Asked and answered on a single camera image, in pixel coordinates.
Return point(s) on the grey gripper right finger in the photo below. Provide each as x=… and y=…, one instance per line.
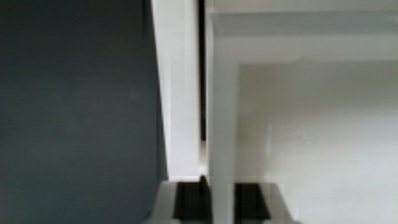
x=261, y=205

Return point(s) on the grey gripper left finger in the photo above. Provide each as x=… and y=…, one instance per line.
x=184, y=203

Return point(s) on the large white drawer housing box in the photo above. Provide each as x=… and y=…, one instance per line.
x=303, y=108

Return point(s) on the white right barrier rail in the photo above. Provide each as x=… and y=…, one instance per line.
x=175, y=21

